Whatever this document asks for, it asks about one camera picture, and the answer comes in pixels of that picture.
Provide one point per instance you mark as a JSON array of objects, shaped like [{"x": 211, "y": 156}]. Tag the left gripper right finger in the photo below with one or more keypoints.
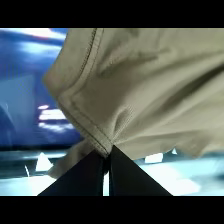
[{"x": 130, "y": 180}]

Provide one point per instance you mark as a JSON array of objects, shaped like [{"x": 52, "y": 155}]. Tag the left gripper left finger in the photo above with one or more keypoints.
[{"x": 83, "y": 180}]

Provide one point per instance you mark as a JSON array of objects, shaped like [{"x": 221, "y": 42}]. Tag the brown T-shirt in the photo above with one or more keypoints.
[{"x": 143, "y": 86}]

